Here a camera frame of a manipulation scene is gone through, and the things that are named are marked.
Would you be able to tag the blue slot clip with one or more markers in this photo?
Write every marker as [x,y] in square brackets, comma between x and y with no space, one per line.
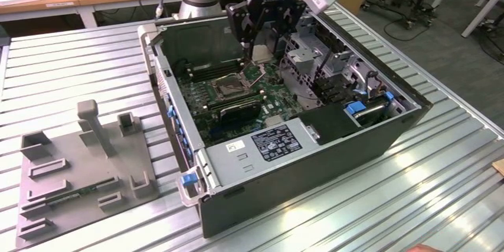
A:
[171,112]

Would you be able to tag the blue case latch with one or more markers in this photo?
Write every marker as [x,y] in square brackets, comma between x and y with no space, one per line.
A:
[188,180]

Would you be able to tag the CPU socket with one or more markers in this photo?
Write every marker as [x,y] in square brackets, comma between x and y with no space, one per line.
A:
[228,88]

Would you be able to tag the open black PC case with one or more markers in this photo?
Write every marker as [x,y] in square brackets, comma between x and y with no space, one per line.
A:
[295,190]

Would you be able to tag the black plastic air shroud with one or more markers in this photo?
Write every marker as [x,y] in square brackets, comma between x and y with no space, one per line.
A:
[331,125]

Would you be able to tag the brown wooden block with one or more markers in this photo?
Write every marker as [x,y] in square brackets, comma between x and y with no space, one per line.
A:
[499,169]

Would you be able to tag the blue disk carrier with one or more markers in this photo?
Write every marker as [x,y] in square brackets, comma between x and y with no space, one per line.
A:
[355,107]

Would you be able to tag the green motherboard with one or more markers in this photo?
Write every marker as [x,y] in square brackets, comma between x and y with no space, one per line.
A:
[277,103]

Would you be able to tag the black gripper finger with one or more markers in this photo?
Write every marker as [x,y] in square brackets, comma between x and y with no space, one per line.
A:
[289,16]
[239,23]

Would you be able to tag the small blue clip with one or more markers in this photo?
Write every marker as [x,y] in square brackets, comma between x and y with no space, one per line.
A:
[388,96]

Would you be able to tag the green RAM stick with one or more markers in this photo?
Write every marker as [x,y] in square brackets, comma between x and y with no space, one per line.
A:
[72,195]

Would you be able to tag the silver chipset heatsink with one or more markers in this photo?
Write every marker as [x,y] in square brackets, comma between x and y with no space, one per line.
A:
[273,120]

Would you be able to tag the grey parts rack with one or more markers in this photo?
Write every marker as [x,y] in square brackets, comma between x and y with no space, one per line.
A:
[87,172]

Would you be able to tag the metal disk bay cage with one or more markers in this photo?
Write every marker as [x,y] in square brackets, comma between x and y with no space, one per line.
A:
[301,60]

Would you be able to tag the black RAM slot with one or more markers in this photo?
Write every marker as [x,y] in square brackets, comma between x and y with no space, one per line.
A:
[215,75]
[215,67]
[229,103]

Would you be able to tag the CPU with silver top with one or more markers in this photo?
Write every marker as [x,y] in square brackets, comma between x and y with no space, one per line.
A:
[261,54]

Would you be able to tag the grey power supply unit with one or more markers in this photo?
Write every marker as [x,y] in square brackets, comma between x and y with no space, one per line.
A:
[236,169]

